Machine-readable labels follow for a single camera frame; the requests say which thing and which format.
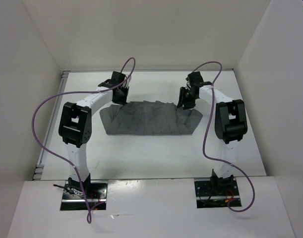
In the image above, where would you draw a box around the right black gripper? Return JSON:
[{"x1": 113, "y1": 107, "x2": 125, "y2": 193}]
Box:
[{"x1": 177, "y1": 86, "x2": 197, "y2": 110}]

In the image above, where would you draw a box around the grey pleated skirt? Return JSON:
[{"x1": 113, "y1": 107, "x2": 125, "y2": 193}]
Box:
[{"x1": 100, "y1": 101, "x2": 203, "y2": 136}]

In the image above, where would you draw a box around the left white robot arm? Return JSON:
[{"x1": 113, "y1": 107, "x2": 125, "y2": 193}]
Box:
[{"x1": 59, "y1": 71, "x2": 130, "y2": 198}]

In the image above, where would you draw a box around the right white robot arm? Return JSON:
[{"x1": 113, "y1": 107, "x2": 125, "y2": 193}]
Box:
[{"x1": 177, "y1": 71, "x2": 248, "y2": 195}]

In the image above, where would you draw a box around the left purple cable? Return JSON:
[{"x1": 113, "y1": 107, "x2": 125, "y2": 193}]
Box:
[{"x1": 31, "y1": 57, "x2": 137, "y2": 224}]

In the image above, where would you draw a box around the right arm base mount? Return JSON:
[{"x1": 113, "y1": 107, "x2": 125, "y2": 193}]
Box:
[{"x1": 194, "y1": 176, "x2": 242, "y2": 209}]

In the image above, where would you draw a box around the aluminium table edge rail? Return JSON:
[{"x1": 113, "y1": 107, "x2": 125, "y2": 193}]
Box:
[{"x1": 32, "y1": 70, "x2": 70, "y2": 180}]

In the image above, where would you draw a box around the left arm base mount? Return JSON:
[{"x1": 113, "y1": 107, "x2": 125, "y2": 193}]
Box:
[{"x1": 53, "y1": 181, "x2": 108, "y2": 211}]

